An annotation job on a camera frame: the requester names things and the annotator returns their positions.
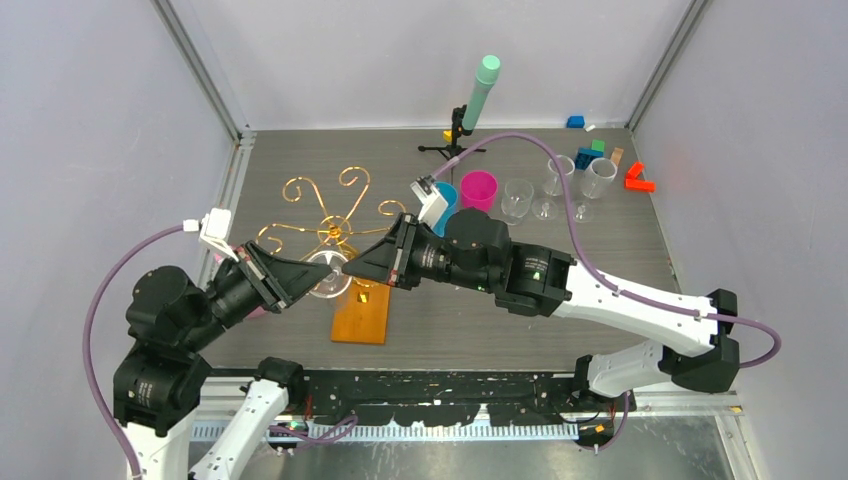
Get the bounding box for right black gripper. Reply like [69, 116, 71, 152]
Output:
[343, 213, 493, 293]

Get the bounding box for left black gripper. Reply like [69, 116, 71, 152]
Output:
[183, 235, 334, 347]

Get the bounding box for clear wine glass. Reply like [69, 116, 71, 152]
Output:
[307, 250, 353, 299]
[568, 157, 618, 223]
[501, 179, 535, 225]
[531, 158, 568, 220]

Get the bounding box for blue wine glass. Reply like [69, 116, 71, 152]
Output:
[432, 181, 458, 237]

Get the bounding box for pink wine glass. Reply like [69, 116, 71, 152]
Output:
[459, 170, 499, 212]

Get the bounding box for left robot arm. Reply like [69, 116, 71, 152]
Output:
[113, 241, 333, 479]

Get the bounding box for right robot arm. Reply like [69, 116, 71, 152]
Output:
[342, 209, 740, 411]

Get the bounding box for orange wooden rack base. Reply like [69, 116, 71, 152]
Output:
[330, 281, 391, 345]

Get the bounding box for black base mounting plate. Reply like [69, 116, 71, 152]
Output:
[284, 370, 635, 427]

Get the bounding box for black tripod mic stand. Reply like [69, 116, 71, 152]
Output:
[417, 104, 476, 161]

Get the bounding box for mint green microphone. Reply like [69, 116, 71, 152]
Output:
[461, 55, 501, 131]

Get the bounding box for blue lego brick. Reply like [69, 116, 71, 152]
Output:
[574, 147, 604, 170]

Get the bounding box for tan wooden block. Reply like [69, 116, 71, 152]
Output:
[610, 147, 624, 166]

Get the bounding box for red plastic block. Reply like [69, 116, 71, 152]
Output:
[624, 162, 656, 193]

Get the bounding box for gold wire glass rack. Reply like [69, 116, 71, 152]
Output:
[254, 166, 389, 260]

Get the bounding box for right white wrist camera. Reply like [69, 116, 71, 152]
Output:
[410, 175, 447, 227]

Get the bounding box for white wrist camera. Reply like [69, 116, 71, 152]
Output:
[410, 175, 447, 227]
[198, 208, 239, 262]

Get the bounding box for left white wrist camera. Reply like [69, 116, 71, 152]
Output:
[198, 208, 239, 262]

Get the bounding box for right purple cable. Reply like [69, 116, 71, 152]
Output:
[423, 131, 783, 452]

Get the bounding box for purple cable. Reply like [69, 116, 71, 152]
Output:
[82, 221, 203, 478]
[423, 131, 783, 452]

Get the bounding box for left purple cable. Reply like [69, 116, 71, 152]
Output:
[82, 221, 203, 478]

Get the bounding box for blue block by wall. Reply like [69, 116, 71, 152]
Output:
[566, 115, 586, 129]

